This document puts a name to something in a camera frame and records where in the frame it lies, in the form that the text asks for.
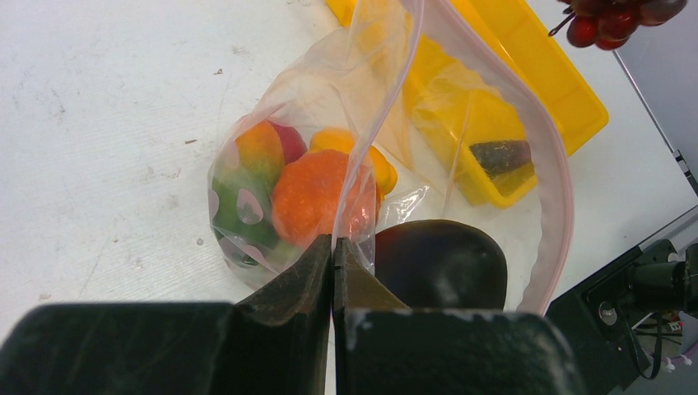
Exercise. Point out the green red toy mango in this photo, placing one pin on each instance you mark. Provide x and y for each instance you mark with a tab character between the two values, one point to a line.
244	174

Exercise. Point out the purple toy eggplant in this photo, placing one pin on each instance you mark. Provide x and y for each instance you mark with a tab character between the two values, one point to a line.
441	264

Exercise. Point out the clear zip top bag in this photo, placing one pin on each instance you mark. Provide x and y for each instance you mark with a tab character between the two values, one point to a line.
353	79

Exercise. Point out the yellow toy bell pepper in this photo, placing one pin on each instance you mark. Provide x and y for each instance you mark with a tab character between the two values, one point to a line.
342	140

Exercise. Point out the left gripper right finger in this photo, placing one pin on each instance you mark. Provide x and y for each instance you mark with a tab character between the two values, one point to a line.
370	325

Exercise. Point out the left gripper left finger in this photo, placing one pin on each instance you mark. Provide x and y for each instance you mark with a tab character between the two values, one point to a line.
281	330

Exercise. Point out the red toy tomato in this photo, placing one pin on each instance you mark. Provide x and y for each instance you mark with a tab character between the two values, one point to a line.
293	145

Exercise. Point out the purple toy sweet potato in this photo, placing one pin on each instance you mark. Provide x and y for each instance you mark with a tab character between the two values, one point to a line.
501	157

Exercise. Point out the dark red toy grapes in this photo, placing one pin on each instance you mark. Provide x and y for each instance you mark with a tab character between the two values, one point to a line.
608	24

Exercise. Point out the orange toy pumpkin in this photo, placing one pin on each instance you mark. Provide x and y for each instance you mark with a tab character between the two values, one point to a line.
305	199

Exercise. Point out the aluminium frame rail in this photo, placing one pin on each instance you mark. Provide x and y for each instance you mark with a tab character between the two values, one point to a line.
665	81

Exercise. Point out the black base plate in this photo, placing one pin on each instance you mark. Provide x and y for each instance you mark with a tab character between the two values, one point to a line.
624	321

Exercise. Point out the yellow plastic tray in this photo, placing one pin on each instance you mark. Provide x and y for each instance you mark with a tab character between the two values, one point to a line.
486	71

